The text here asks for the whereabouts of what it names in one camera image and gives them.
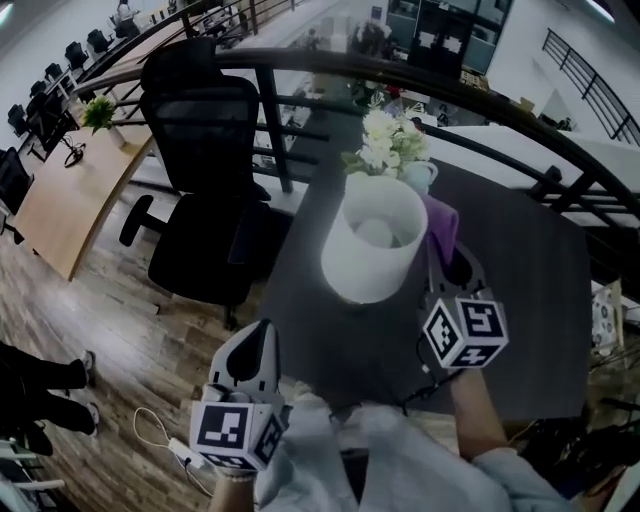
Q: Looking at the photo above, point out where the curved wooden desk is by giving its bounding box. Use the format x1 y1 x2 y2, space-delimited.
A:
12 125 157 282

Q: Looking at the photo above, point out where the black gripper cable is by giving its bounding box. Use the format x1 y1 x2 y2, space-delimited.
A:
398 333 467 417

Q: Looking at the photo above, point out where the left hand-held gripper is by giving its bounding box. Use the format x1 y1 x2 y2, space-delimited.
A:
189 319 292 472

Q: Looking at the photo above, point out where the white charger cable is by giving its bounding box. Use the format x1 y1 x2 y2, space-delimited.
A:
132 406 214 497

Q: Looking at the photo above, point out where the white printed bag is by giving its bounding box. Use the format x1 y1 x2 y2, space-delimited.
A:
591 279 627 352

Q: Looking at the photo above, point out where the row of black office chairs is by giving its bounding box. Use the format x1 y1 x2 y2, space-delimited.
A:
0 27 116 217

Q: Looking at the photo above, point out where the person's right forearm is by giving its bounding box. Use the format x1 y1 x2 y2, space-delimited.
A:
448 368 512 462

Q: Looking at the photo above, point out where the green potted plant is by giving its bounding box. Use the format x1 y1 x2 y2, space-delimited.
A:
80 94 128 149

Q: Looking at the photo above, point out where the light blue vase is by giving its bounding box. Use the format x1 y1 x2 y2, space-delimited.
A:
401 160 440 196

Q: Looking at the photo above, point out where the black cable loop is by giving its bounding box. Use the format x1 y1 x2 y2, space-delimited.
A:
60 135 88 170

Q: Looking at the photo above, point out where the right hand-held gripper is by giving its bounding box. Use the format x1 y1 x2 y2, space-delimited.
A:
422 240 510 371

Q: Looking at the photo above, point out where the white counter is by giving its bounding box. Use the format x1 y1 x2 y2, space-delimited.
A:
424 123 640 202

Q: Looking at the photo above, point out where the person's light blue clothing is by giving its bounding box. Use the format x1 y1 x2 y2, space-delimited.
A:
253 382 576 512

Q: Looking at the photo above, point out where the black wall railing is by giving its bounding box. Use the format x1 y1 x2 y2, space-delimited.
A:
541 27 640 147

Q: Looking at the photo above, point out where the purple cloth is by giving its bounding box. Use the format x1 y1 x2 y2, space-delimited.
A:
419 192 460 271

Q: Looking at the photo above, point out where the person's left forearm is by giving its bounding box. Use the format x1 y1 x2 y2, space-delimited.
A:
208 467 257 512

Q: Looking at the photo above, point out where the black office chair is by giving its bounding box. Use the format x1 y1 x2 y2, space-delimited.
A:
118 37 282 329

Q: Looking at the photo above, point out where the black curved railing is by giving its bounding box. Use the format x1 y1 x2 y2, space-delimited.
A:
73 46 640 284

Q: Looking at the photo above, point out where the white flower bouquet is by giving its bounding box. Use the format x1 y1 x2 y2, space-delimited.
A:
341 106 432 180

